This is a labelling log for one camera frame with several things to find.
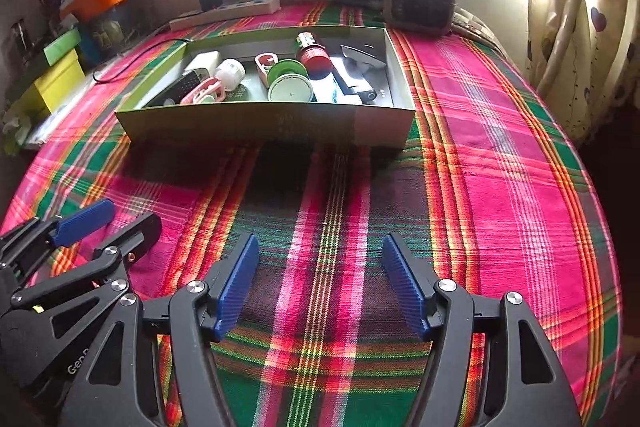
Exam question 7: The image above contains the white power strip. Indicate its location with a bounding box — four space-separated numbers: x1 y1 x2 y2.
169 0 282 32

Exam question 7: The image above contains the cream heart-print curtain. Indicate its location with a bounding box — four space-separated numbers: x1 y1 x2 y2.
527 0 640 142

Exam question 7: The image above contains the crumpled plastic bag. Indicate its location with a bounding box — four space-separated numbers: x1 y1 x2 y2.
2 112 33 155

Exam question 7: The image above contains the dark metal stand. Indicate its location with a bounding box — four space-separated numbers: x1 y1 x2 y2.
11 21 32 65

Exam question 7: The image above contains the blue USB device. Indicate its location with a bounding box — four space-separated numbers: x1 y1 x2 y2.
312 72 346 104

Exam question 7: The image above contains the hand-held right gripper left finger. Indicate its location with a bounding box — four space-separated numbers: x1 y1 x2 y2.
57 232 261 427

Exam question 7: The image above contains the pink clip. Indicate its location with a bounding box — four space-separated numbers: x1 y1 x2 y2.
254 53 281 85
179 77 226 106

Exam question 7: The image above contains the black and silver shaver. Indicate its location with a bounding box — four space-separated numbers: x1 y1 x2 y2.
340 44 388 105

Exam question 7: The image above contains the white charger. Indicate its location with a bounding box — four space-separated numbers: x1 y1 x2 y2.
182 51 222 80

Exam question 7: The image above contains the pillow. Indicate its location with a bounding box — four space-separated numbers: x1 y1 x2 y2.
450 7 506 52

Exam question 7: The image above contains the yellow storage box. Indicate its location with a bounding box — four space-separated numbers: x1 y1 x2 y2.
32 52 86 114

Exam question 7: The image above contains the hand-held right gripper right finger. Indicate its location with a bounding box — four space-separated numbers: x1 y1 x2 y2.
381 233 583 427

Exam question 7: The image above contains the green storage box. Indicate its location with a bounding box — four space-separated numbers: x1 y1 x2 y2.
42 28 82 68

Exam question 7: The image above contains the green cardboard box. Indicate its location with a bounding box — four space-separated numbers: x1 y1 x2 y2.
114 24 417 148

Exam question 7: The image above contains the blue storage box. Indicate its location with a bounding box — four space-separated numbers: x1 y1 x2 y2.
79 27 101 68

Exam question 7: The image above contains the black cable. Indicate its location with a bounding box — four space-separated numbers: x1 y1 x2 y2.
92 38 188 84

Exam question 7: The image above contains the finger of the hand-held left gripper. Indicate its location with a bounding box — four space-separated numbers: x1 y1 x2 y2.
0 199 116 278
10 213 163 340

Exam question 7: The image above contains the black remote control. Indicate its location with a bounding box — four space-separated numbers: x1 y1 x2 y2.
150 69 203 108

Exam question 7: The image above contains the white-lidded green jar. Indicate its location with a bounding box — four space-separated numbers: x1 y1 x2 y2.
266 59 315 104

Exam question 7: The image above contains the small white jar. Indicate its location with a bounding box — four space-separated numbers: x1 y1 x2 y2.
215 58 247 92

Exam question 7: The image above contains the red-capped bottle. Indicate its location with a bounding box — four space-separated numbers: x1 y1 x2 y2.
295 32 333 74

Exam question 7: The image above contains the clear container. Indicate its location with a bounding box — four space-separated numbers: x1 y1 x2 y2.
95 4 151 52

